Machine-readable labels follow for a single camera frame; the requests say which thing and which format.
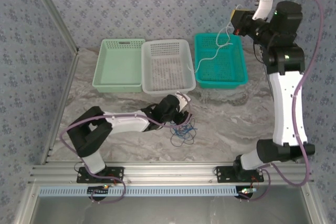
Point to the grey metal panel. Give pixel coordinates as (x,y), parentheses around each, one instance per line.
(170,211)

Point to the teal plastic basket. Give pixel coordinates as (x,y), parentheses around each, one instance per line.
(236,58)

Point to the light blue slotted duct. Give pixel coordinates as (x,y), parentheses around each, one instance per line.
(157,191)

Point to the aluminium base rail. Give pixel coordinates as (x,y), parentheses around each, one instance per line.
(170,172)

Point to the white plastic basket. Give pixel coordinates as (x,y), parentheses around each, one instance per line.
(168,44)

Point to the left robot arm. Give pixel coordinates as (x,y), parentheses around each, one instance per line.
(126,123)

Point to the aluminium side rail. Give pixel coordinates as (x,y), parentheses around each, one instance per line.
(62,103)

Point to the light green plastic basket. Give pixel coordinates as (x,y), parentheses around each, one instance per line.
(115,64)

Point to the small black adapter board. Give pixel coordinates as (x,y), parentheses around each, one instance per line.
(98,190)
(246,192)

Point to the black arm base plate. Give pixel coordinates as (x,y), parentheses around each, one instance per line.
(223,174)
(118,174)

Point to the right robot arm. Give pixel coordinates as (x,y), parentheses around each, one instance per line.
(287,108)

